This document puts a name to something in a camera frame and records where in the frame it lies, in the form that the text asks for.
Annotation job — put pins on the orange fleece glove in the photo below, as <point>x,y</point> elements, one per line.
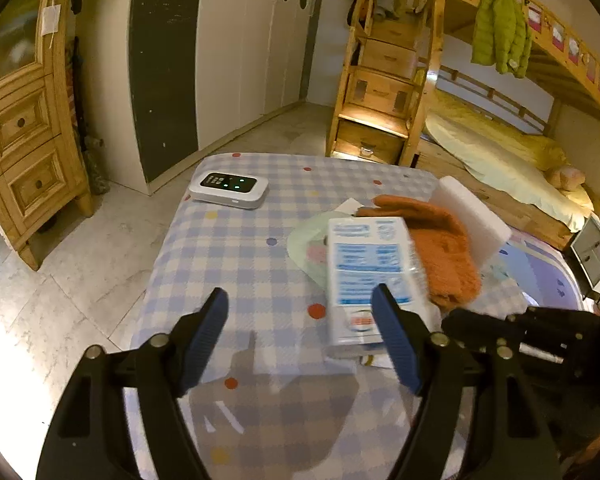
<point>440,245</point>

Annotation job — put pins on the white electronic device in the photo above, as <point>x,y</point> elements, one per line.
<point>227,189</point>

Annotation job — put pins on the clear greenish plastic bag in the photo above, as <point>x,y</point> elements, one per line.
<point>305,250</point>

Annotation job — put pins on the plush toy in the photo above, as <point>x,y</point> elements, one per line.
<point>565,178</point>

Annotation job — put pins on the blue white tissue pack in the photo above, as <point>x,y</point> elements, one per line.
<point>360,260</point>

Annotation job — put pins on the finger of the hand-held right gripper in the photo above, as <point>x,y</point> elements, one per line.
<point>475,322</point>

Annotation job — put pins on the checked tablecloth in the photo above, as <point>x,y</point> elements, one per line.
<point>260,270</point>

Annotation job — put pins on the wooden cabinet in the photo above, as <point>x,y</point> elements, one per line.
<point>25,135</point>

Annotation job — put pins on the pastel rug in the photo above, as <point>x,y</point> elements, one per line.
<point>540,270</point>

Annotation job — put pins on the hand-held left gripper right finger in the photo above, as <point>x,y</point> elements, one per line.
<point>397,340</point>

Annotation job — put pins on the wooden bunk bed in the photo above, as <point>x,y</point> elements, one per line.
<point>540,205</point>

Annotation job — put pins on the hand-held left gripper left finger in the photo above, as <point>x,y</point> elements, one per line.
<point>207,332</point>

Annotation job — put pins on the wooden stair drawers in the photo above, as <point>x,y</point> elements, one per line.
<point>380,95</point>

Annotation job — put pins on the white paper tag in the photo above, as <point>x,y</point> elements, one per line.
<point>51,19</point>

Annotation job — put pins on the white nightstand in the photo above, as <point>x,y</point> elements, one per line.
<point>587,255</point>

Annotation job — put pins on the green puffer jacket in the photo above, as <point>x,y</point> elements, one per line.
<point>500,30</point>

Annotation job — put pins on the white wardrobe with black panel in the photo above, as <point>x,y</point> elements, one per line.
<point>220,60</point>

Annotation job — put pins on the yellow bedding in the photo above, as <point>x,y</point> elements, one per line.
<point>490,155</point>

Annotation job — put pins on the white cardboard box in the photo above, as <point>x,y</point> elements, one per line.
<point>475,215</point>

